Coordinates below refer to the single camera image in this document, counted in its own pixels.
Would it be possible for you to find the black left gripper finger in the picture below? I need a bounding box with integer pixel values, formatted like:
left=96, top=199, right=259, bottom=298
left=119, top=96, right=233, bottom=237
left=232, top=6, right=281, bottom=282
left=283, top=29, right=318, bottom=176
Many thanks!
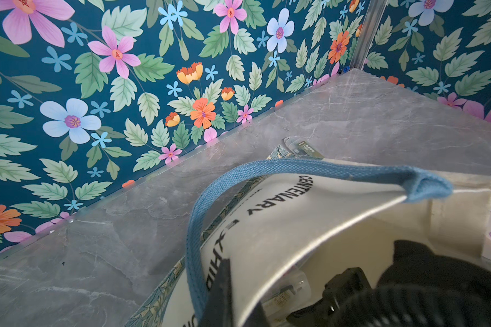
left=199, top=259, right=233, bottom=327

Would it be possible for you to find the cream floral canvas tote bag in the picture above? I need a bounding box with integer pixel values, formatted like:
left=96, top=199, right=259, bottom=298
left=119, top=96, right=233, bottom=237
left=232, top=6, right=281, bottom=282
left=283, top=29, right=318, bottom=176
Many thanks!
left=128, top=151, right=491, bottom=326

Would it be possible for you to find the clear green compass set case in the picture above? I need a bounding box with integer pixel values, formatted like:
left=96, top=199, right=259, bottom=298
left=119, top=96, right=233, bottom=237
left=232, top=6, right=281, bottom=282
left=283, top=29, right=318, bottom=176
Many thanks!
left=283, top=136, right=323, bottom=159

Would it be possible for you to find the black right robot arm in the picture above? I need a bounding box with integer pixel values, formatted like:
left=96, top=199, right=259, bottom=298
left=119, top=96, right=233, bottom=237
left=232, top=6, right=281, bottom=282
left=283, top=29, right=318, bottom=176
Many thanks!
left=287, top=240, right=491, bottom=326

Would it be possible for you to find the clear plastic stationery packet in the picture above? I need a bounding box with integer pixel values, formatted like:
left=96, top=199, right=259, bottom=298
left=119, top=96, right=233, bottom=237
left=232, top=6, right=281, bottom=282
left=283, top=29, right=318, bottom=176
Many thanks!
left=261, top=269, right=312, bottom=318

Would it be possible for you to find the aluminium frame corner post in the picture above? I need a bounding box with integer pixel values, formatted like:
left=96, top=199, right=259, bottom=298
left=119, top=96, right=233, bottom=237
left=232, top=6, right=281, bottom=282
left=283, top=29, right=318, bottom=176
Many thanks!
left=350, top=0, right=388, bottom=70

